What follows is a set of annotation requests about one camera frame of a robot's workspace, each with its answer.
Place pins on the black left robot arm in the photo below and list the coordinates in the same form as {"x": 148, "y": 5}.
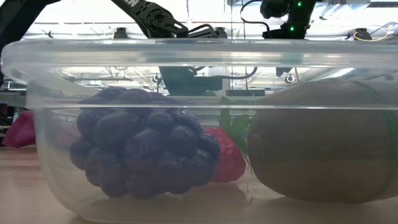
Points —
{"x": 155, "y": 18}

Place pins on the black overhead fixture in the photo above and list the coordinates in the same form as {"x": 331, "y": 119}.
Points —
{"x": 222, "y": 32}
{"x": 361, "y": 34}
{"x": 121, "y": 33}

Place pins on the purple cloth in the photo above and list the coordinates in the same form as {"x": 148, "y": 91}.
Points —
{"x": 20, "y": 132}

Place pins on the purple grape bunch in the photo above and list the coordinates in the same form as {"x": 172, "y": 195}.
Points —
{"x": 140, "y": 149}

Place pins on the red strawberry with leaves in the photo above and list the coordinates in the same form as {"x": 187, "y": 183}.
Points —
{"x": 228, "y": 160}

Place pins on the brown kiwi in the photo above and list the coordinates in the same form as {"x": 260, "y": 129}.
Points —
{"x": 317, "y": 155}

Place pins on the clear plastic container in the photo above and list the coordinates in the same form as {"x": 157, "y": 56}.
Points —
{"x": 46, "y": 186}

